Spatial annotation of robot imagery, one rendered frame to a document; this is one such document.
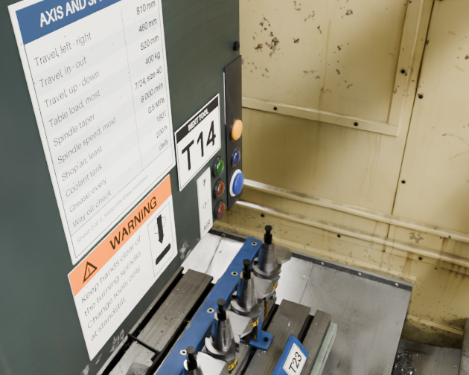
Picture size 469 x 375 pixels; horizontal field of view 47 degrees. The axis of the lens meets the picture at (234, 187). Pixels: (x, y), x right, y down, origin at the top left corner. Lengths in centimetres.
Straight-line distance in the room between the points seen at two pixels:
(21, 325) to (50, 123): 15
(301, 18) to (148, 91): 91
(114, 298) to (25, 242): 14
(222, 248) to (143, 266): 125
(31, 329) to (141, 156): 17
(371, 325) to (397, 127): 59
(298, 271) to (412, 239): 37
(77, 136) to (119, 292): 17
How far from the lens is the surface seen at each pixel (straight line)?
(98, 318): 50
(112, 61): 43
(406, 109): 138
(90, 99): 41
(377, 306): 167
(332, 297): 167
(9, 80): 35
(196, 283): 158
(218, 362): 100
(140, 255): 53
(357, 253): 166
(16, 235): 38
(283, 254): 120
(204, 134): 59
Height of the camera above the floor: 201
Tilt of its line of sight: 35 degrees down
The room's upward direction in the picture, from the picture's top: 1 degrees counter-clockwise
